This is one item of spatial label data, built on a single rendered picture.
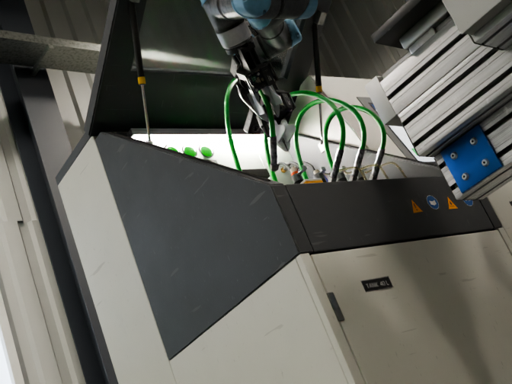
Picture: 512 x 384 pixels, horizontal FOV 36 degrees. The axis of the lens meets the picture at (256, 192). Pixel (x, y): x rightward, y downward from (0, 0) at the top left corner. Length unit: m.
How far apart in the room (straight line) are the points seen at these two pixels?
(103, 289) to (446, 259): 0.96
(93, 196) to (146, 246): 0.30
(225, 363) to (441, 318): 0.49
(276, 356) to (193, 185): 0.45
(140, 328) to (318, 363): 0.67
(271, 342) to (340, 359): 0.20
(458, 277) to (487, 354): 0.18
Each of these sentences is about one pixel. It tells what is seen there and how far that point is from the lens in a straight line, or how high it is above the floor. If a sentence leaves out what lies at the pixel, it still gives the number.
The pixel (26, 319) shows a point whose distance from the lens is 6.15.
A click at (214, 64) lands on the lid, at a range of 2.36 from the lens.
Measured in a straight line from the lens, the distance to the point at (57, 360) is 6.15.
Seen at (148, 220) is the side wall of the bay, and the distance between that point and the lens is 2.01.
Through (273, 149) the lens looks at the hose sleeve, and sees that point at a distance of 1.96.
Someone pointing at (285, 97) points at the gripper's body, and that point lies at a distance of 2.13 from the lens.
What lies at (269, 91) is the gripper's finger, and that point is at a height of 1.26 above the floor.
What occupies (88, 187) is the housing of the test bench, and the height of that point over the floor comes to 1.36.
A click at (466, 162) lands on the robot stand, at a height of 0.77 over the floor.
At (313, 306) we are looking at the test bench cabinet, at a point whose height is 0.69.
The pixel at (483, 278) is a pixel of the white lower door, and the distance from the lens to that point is 1.92.
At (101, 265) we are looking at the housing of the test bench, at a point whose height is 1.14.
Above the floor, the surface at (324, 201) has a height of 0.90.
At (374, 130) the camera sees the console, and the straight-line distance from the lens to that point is 2.47.
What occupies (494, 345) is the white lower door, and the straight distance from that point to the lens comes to 1.83.
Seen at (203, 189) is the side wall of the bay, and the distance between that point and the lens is 1.80.
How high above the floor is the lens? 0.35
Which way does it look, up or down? 22 degrees up
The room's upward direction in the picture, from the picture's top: 23 degrees counter-clockwise
